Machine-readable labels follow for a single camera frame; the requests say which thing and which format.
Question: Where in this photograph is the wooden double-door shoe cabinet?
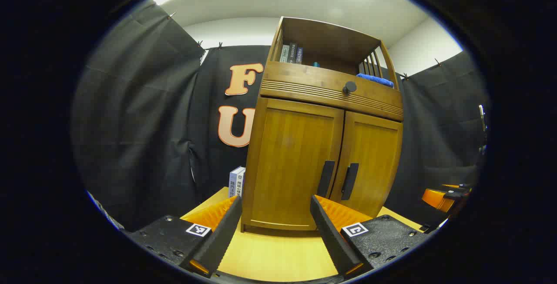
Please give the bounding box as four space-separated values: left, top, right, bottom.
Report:
241 16 404 232

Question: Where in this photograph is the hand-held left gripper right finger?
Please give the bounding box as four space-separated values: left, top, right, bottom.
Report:
310 195 431 280

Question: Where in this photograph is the blue folded towel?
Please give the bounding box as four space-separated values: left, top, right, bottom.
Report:
356 73 394 89

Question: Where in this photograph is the black backdrop cloth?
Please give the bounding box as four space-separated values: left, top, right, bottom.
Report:
72 1 490 232

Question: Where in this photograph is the white and blue book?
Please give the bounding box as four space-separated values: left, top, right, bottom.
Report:
228 167 246 198

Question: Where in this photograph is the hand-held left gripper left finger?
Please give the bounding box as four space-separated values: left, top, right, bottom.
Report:
124 195 243 279

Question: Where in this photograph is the wooden shoe cabinet door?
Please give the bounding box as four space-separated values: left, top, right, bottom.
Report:
329 111 403 218
252 97 346 229

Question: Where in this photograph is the wooden drawer with black knob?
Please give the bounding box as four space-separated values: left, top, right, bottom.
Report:
260 61 404 122

